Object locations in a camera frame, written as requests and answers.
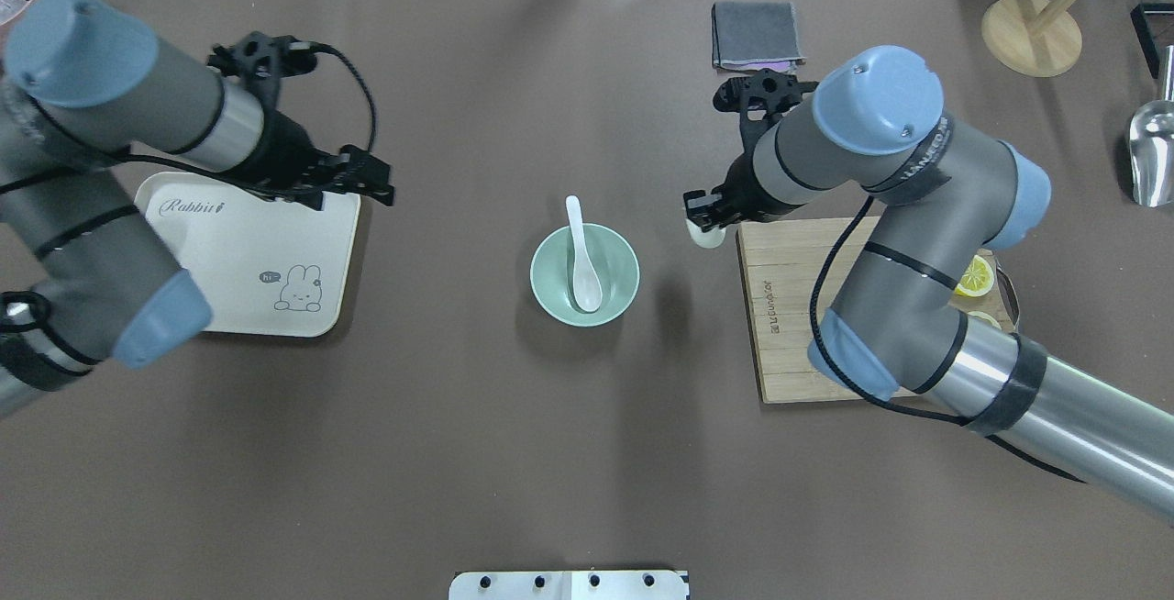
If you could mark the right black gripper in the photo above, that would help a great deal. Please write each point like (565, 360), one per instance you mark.
(759, 194)

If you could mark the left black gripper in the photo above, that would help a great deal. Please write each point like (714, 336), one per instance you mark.
(286, 149)

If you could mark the white ceramic spoon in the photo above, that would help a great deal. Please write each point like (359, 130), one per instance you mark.
(585, 285)

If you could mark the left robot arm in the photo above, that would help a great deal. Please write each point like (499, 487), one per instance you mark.
(87, 87)

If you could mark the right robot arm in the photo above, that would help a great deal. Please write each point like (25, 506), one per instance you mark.
(947, 191)

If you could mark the bamboo cutting board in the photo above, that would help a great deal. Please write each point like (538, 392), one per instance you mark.
(780, 262)

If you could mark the cream rabbit tray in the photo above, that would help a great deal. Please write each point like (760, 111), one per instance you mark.
(273, 268)

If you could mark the grey folded cloth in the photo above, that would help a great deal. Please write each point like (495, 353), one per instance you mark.
(748, 35)

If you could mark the lemon slice single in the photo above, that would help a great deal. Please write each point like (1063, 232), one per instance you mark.
(978, 279)

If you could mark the lemon slice stack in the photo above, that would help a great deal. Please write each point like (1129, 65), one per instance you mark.
(986, 317)

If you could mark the wooden mug tree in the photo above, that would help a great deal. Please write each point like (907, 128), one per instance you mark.
(1037, 38)

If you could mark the metal scoop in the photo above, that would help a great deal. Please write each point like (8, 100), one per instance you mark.
(1150, 142)

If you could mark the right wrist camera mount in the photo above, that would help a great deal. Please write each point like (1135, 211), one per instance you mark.
(760, 100)

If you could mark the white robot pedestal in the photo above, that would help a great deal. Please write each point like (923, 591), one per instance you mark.
(572, 584)

